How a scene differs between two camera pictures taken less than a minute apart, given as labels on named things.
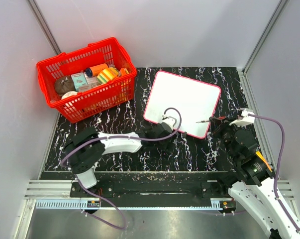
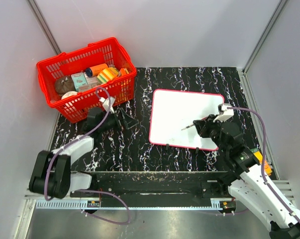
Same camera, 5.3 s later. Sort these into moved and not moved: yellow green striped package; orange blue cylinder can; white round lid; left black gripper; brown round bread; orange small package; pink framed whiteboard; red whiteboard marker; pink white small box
Moved: red whiteboard marker; left black gripper; pink framed whiteboard
Not moved: white round lid; brown round bread; yellow green striped package; orange blue cylinder can; pink white small box; orange small package
